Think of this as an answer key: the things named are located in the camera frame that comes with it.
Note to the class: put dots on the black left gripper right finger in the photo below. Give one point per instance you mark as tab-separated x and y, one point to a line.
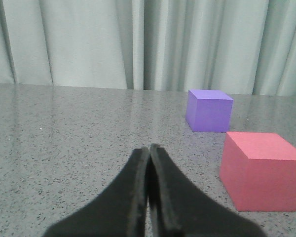
179	209

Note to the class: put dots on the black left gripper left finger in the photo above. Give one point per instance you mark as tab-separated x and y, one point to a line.
119	211

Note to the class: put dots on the red foam cube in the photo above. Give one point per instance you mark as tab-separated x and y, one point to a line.
258	171

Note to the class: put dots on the purple foam cube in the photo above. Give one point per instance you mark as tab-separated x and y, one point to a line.
208	110

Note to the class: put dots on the grey-green curtain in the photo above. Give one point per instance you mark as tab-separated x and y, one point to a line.
237	46

